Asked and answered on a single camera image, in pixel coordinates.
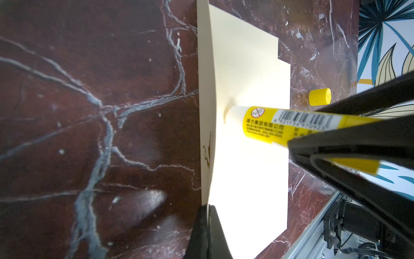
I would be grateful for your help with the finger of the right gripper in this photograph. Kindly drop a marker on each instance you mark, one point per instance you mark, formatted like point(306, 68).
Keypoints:
point(391, 140)
point(396, 91)

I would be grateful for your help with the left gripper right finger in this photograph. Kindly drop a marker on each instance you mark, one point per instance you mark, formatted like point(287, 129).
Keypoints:
point(217, 244)

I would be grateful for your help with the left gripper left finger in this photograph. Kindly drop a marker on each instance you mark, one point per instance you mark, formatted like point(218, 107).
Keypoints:
point(198, 243)

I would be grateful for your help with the manila envelope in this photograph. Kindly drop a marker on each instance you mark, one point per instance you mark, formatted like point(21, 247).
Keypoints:
point(246, 180)
point(284, 52)

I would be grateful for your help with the yellow glue stick cap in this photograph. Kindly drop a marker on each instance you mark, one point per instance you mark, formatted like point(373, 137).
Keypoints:
point(320, 97)

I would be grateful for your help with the yellow glue stick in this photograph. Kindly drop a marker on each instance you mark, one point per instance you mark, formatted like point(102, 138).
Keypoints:
point(279, 126)

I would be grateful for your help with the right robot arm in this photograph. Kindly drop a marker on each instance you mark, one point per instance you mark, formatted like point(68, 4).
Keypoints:
point(355, 218)

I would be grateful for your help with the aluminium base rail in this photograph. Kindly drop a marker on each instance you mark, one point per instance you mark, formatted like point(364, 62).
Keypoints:
point(311, 243)

